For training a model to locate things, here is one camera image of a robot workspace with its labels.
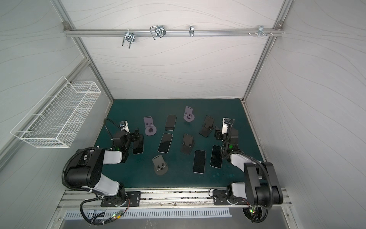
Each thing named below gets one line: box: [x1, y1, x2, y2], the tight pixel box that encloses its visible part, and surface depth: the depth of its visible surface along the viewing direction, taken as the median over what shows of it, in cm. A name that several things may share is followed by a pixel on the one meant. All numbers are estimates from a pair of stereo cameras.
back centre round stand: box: [183, 105, 195, 123], surface depth 106 cm
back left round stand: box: [143, 115, 157, 136], surface depth 100 cm
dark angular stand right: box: [198, 114, 215, 138], surface depth 100 cm
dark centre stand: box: [179, 133, 195, 156], surface depth 91 cm
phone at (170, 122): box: [164, 114, 177, 132], surface depth 107 cm
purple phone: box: [192, 149, 207, 175], surface depth 87 cm
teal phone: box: [209, 144, 223, 169], surface depth 88 cm
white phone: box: [157, 132, 174, 154], surface depth 95 cm
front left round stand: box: [152, 154, 169, 176], surface depth 81 cm
